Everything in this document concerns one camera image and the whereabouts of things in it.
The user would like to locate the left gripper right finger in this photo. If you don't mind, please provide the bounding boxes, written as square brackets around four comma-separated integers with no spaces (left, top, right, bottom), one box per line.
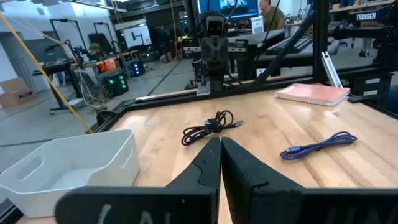
[220,136,398,224]

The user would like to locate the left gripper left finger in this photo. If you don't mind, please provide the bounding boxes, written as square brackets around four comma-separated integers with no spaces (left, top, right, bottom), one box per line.
[54,136,222,224]

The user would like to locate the black USB-C cable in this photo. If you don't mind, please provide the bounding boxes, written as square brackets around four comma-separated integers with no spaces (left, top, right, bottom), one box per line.
[180,110,245,146]

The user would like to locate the blue screen monitor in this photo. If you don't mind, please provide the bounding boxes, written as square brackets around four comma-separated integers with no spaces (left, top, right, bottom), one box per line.
[197,0,261,19]

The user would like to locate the white sign card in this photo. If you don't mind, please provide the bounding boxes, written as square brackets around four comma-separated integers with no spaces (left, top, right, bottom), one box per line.
[250,15,265,34]

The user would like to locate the person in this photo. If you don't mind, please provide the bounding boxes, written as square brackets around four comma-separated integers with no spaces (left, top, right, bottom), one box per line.
[257,0,285,32]

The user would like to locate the white screen panel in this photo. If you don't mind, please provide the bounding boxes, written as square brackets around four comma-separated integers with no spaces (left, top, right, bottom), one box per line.
[123,24,153,49]

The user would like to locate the black computer blue lights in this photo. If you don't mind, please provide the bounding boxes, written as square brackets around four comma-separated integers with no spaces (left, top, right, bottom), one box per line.
[129,60,146,78]

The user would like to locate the white plastic bin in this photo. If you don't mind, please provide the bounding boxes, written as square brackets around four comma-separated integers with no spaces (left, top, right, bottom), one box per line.
[0,129,141,218]

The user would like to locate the black computer green lights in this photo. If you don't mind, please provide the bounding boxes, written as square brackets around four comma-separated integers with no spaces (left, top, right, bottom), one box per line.
[104,73,130,97]

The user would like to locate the pink spiral notebook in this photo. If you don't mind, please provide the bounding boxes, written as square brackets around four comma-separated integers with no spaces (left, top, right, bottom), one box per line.
[273,82,351,107]

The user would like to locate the orange box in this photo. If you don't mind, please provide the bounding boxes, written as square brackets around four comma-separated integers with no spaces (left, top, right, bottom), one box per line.
[98,59,118,74]

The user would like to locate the black box white labels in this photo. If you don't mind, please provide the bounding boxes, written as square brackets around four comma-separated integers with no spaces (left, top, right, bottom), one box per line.
[351,73,394,103]

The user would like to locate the black desk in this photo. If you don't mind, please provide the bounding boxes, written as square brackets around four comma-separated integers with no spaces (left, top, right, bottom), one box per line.
[32,58,94,116]

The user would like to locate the cardboard box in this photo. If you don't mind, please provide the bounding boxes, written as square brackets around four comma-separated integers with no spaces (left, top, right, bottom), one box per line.
[0,77,37,110]

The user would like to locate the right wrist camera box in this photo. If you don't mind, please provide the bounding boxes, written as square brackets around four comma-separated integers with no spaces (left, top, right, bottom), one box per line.
[204,14,227,37]

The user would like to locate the blue braided USB-C cable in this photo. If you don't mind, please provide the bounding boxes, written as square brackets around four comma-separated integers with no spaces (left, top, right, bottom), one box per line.
[279,131,358,161]

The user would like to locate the black coiled floor cable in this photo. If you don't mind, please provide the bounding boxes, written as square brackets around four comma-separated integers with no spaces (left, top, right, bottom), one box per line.
[96,109,118,127]

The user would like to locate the silver metal bracket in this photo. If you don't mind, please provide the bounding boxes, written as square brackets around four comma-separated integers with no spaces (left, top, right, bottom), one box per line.
[320,51,343,88]

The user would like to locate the yellow hanging cable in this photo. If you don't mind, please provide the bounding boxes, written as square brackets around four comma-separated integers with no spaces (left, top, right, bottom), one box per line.
[0,11,94,134]

